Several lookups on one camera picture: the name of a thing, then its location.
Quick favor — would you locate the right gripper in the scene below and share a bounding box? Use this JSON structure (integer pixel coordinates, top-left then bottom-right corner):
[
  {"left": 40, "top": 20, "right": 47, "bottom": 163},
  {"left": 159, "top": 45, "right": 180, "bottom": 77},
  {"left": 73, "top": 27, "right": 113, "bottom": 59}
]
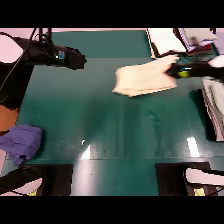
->
[{"left": 165, "top": 61, "right": 197, "bottom": 80}]

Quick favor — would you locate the purple garment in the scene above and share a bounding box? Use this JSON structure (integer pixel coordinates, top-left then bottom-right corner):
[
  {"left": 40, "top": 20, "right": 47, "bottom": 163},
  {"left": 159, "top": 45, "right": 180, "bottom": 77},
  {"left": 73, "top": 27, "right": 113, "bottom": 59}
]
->
[{"left": 0, "top": 124, "right": 44, "bottom": 166}]

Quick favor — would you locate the white T-shirt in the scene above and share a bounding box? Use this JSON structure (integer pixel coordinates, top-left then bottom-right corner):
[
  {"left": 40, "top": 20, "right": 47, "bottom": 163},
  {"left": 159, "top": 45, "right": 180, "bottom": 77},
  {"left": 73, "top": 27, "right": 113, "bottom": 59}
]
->
[{"left": 112, "top": 54, "right": 180, "bottom": 98}]

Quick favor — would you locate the heap of clothes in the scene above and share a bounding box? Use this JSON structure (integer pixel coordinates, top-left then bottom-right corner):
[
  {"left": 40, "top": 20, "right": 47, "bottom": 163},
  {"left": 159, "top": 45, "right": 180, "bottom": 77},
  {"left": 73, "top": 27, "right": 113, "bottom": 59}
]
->
[{"left": 201, "top": 76, "right": 224, "bottom": 142}]

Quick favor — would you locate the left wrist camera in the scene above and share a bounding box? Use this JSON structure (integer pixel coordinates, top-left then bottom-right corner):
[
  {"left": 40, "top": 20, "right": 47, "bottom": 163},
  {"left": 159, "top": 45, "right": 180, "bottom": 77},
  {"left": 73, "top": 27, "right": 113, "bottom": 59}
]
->
[{"left": 38, "top": 28, "right": 54, "bottom": 48}]

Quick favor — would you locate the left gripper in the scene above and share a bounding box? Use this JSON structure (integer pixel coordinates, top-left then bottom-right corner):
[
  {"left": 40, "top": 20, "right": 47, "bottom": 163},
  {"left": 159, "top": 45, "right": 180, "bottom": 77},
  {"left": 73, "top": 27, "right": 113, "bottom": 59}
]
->
[{"left": 64, "top": 46, "right": 88, "bottom": 71}]

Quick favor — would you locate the white garment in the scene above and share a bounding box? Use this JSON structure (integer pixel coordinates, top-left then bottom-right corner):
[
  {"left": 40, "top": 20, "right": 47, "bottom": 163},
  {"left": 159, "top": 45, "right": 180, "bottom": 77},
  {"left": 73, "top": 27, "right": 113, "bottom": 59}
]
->
[{"left": 145, "top": 28, "right": 180, "bottom": 59}]

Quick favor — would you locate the black cable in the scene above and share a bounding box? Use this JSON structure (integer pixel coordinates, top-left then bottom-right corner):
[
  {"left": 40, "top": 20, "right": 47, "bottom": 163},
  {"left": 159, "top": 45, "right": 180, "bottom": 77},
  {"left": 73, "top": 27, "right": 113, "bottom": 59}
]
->
[{"left": 0, "top": 28, "right": 38, "bottom": 95}]

